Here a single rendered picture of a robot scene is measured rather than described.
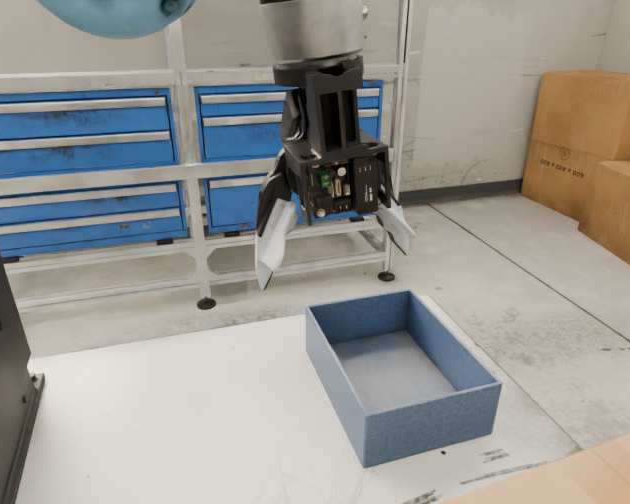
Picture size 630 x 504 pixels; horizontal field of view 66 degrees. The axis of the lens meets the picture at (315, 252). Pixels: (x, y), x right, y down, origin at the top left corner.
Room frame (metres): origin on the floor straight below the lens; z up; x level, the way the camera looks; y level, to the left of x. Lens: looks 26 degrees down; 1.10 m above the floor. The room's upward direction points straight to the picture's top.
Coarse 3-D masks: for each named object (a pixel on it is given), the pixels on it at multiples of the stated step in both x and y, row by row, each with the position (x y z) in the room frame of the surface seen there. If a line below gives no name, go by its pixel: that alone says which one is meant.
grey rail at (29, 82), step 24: (72, 72) 1.72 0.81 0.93; (96, 72) 1.72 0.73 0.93; (120, 72) 1.72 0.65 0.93; (144, 72) 1.71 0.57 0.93; (168, 72) 1.73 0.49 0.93; (192, 72) 1.75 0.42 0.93; (216, 72) 1.78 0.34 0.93; (240, 72) 1.80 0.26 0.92; (264, 72) 1.83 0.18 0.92; (384, 72) 1.96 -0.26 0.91
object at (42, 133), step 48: (0, 96) 1.60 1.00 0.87; (48, 96) 1.64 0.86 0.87; (96, 96) 1.68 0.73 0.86; (144, 96) 1.73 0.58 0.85; (0, 144) 1.58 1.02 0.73; (48, 144) 1.62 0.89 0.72; (96, 144) 1.67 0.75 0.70; (144, 144) 1.72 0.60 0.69; (48, 192) 1.62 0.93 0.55; (96, 192) 1.65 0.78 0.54; (144, 192) 1.70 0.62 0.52; (0, 240) 1.56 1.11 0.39; (48, 240) 1.61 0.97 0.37; (96, 240) 1.66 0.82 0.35; (144, 240) 1.70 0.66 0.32
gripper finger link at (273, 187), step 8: (280, 160) 0.42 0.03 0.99; (272, 168) 0.42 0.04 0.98; (280, 168) 0.42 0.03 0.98; (272, 176) 0.41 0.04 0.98; (280, 176) 0.41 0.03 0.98; (264, 184) 0.41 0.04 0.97; (272, 184) 0.41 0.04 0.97; (280, 184) 0.41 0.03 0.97; (264, 192) 0.41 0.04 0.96; (272, 192) 0.41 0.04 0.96; (280, 192) 0.41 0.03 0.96; (288, 192) 0.41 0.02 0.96; (264, 200) 0.41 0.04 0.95; (272, 200) 0.41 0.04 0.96; (288, 200) 0.41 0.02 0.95; (264, 208) 0.41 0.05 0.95; (272, 208) 0.41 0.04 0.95; (256, 216) 0.42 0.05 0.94; (264, 216) 0.41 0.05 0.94; (256, 224) 0.42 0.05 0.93; (264, 224) 0.40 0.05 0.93
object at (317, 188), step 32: (352, 64) 0.38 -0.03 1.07; (320, 96) 0.38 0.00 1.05; (352, 96) 0.38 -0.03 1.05; (320, 128) 0.35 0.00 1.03; (352, 128) 0.38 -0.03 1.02; (288, 160) 0.39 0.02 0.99; (320, 160) 0.35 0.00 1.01; (352, 160) 0.37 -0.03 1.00; (384, 160) 0.37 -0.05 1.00; (320, 192) 0.37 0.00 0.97; (352, 192) 0.37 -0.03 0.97; (384, 192) 0.38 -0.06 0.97
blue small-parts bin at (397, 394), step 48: (336, 336) 0.54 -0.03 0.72; (384, 336) 0.55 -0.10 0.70; (432, 336) 0.50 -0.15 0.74; (336, 384) 0.41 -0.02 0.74; (384, 384) 0.46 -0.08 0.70; (432, 384) 0.46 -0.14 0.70; (480, 384) 0.41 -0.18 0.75; (384, 432) 0.34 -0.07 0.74; (432, 432) 0.36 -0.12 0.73; (480, 432) 0.38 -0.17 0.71
